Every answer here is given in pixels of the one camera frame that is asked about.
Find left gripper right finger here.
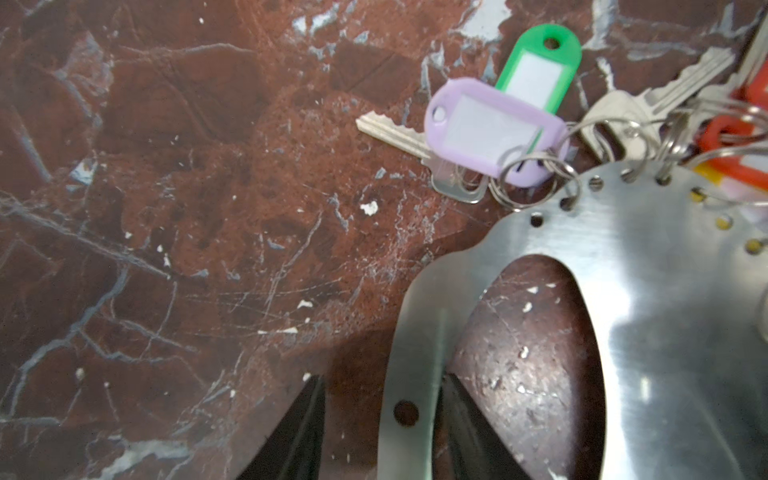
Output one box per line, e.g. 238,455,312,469
441,374,530,480

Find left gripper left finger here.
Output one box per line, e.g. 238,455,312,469
237,375,325,480

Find purple key tag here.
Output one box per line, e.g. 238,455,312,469
424,77,566,178

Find green key tag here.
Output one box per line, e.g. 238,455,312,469
495,24,582,114

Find red key tag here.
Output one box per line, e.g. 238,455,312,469
696,65,767,191

